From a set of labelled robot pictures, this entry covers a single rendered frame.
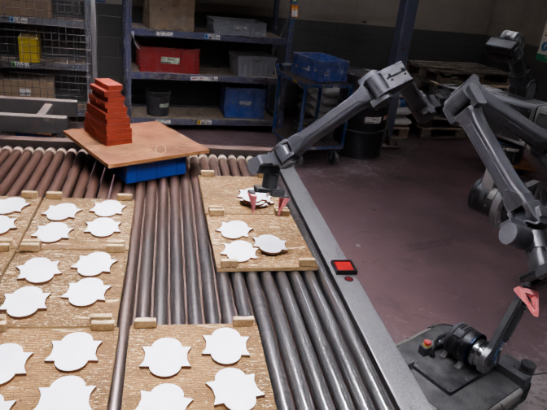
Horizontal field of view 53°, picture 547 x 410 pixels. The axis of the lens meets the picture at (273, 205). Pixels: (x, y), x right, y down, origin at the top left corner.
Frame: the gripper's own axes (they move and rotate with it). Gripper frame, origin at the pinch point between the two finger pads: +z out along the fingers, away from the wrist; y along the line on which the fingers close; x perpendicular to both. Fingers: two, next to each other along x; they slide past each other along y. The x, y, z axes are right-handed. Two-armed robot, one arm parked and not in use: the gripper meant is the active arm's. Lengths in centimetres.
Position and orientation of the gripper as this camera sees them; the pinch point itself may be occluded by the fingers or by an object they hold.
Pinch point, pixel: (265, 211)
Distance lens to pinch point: 195.4
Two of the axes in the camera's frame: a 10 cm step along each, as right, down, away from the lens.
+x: -2.6, -2.5, 9.3
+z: -1.4, 9.6, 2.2
